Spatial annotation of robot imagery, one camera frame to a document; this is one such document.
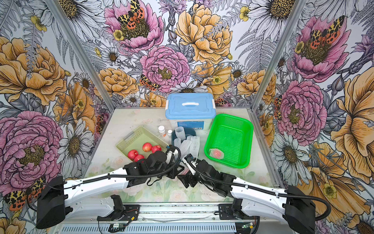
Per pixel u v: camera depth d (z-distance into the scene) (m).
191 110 0.97
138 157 0.88
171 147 0.69
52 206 0.39
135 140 1.01
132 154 0.91
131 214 0.75
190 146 0.89
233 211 0.66
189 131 1.00
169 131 1.00
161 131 1.00
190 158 0.67
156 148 0.92
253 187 0.50
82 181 0.46
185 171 0.75
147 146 0.94
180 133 0.95
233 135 1.05
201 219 0.73
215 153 0.89
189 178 0.67
